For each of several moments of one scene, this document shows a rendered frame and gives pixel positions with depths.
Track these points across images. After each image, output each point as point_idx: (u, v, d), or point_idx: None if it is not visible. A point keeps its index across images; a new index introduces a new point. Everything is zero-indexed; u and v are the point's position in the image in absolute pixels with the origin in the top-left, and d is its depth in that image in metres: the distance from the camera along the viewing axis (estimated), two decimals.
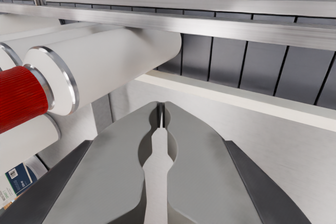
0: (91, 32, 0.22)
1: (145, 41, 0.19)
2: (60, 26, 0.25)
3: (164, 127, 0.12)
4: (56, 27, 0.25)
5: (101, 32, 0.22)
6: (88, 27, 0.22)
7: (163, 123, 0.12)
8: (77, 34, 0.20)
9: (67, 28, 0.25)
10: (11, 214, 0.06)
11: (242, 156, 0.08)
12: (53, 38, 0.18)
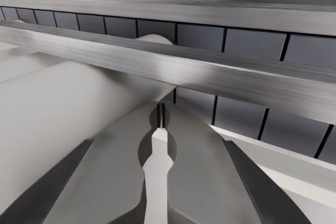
0: (40, 63, 0.13)
1: (122, 86, 0.11)
2: (8, 51, 0.16)
3: (164, 127, 0.12)
4: (1, 53, 0.16)
5: (60, 60, 0.14)
6: (38, 53, 0.14)
7: (163, 123, 0.12)
8: (10, 71, 0.12)
9: (20, 55, 0.16)
10: (11, 214, 0.06)
11: (242, 156, 0.08)
12: None
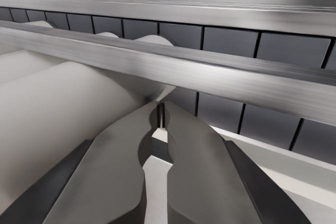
0: (41, 62, 0.13)
1: (122, 88, 0.11)
2: (4, 54, 0.17)
3: (164, 127, 0.12)
4: None
5: (61, 59, 0.14)
6: None
7: (163, 123, 0.12)
8: (10, 69, 0.11)
9: None
10: (11, 214, 0.06)
11: (242, 156, 0.08)
12: None
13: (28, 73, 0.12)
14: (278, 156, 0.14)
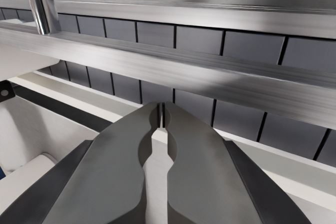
0: None
1: None
2: None
3: (164, 127, 0.12)
4: None
5: None
6: None
7: (163, 123, 0.12)
8: None
9: None
10: (11, 214, 0.06)
11: (242, 156, 0.08)
12: None
13: None
14: (121, 105, 0.20)
